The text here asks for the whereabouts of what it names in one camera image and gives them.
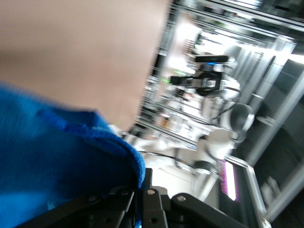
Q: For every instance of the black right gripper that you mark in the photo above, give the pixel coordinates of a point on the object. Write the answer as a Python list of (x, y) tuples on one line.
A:
[(210, 84)]

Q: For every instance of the blue microfibre towel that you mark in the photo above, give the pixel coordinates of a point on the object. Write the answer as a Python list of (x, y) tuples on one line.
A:
[(59, 154)]

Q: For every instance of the grey metal cabinet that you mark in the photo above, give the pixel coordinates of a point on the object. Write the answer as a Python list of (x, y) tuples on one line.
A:
[(285, 118)]

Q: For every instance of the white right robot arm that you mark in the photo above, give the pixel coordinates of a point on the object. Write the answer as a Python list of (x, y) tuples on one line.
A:
[(218, 142)]

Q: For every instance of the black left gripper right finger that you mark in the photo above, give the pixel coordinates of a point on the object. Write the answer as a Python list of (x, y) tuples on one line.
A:
[(166, 213)]

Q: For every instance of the metal shelf rack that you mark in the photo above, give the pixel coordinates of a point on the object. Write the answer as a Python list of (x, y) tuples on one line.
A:
[(171, 123)]

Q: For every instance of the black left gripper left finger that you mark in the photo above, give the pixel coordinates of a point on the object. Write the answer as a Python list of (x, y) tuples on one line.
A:
[(95, 211)]

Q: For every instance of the black screen panel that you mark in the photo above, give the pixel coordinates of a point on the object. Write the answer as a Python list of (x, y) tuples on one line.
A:
[(247, 190)]

